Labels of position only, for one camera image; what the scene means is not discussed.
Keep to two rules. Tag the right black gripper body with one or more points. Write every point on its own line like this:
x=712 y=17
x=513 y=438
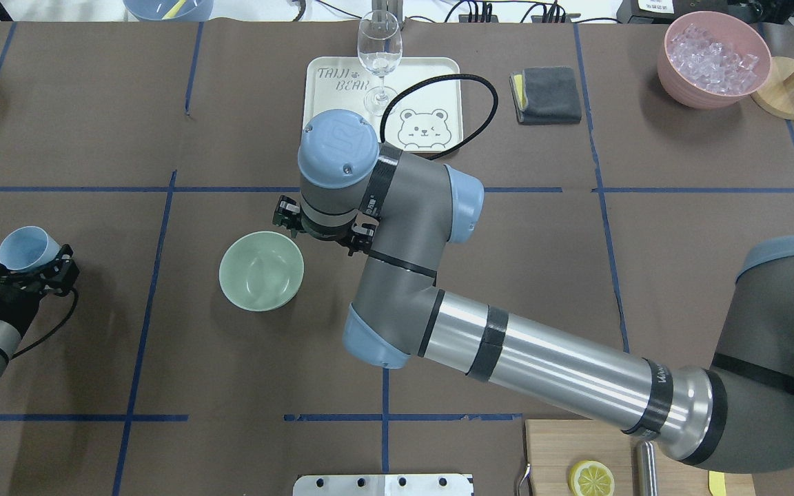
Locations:
x=287 y=214

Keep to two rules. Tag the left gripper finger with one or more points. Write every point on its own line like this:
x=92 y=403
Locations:
x=59 y=276

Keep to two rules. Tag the light blue plastic cup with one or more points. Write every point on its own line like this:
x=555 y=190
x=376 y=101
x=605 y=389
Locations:
x=27 y=248

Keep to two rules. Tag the mint green bowl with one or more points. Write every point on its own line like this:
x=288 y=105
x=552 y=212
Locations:
x=261 y=271

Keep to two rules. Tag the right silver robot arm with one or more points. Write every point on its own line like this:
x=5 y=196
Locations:
x=402 y=210

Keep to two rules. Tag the blue bowl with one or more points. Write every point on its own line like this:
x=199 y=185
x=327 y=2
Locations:
x=193 y=11

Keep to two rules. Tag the pink bowl of ice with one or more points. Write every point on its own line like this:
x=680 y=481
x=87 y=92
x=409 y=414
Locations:
x=712 y=60

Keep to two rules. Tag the clear wine glass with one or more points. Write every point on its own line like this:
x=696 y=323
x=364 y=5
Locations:
x=379 y=48

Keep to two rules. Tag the yellow fork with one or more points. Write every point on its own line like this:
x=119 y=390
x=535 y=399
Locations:
x=174 y=10

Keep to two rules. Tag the grey folded cloth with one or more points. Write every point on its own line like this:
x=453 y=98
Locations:
x=546 y=96

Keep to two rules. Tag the wooden cutting board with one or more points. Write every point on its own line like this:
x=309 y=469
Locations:
x=554 y=446

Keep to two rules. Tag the lemon half slice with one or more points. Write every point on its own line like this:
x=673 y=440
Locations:
x=590 y=477

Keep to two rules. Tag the steel cylinder muddler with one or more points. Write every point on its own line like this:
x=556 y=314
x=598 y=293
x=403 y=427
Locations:
x=645 y=465

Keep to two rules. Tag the yellow plastic knife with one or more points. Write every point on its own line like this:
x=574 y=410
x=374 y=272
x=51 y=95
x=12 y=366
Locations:
x=717 y=483

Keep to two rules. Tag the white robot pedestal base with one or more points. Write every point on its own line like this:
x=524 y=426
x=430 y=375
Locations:
x=386 y=484

